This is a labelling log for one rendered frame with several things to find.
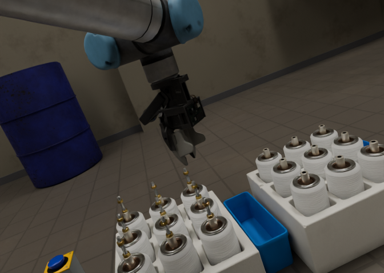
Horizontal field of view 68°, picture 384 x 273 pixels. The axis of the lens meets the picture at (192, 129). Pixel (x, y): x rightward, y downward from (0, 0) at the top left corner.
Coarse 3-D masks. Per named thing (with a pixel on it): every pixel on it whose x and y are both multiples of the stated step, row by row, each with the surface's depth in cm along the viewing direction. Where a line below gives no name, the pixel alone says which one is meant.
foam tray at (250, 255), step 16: (208, 192) 108; (224, 208) 95; (192, 224) 94; (192, 240) 90; (240, 240) 78; (240, 256) 73; (256, 256) 73; (160, 272) 77; (208, 272) 71; (224, 272) 71; (240, 272) 72; (256, 272) 74
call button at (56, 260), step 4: (56, 256) 73; (60, 256) 73; (52, 260) 72; (56, 260) 72; (60, 260) 71; (48, 264) 71; (52, 264) 71; (56, 264) 71; (60, 264) 72; (52, 268) 71; (56, 268) 71
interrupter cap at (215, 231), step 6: (216, 216) 80; (222, 216) 78; (204, 222) 79; (222, 222) 76; (204, 228) 76; (210, 228) 76; (216, 228) 75; (222, 228) 74; (204, 234) 75; (210, 234) 73; (216, 234) 73
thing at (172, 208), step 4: (172, 200) 97; (172, 204) 95; (176, 204) 98; (168, 208) 94; (172, 208) 94; (176, 208) 96; (152, 212) 95; (156, 212) 94; (168, 212) 93; (172, 212) 94; (176, 212) 96; (152, 216) 95; (156, 216) 94; (160, 216) 93; (156, 220) 94
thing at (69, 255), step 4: (72, 252) 76; (64, 256) 75; (68, 256) 74; (72, 256) 74; (64, 260) 73; (68, 260) 73; (64, 264) 72; (68, 264) 71; (48, 268) 72; (60, 268) 71; (64, 268) 70; (68, 268) 70; (44, 272) 71; (48, 272) 71; (52, 272) 70; (56, 272) 70; (60, 272) 70
